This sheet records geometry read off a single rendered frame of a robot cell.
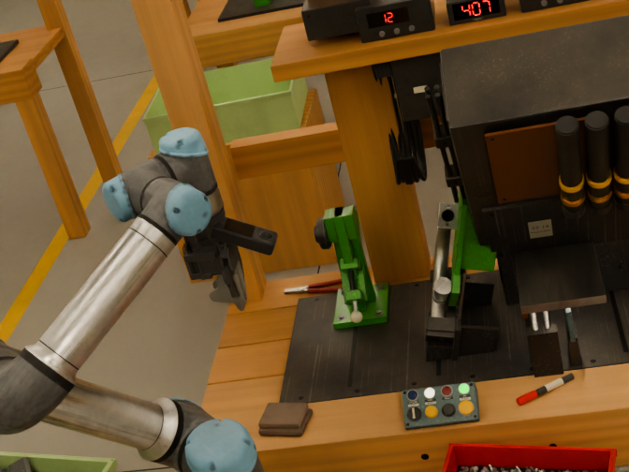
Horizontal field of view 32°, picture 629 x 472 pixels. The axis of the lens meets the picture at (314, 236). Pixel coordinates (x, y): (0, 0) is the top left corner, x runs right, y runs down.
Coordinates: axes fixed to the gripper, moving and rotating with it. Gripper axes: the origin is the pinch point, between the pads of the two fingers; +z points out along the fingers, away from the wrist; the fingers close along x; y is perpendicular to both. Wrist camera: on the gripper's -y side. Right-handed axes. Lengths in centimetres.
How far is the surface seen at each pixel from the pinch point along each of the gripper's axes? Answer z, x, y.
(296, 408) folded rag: 36.3, -13.4, 0.5
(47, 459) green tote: 34, -3, 53
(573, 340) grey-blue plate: 32, -19, -58
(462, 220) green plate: 5.6, -28.0, -40.1
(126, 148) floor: 130, -386, 166
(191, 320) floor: 130, -197, 89
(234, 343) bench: 41, -48, 21
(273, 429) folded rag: 37.8, -9.3, 5.3
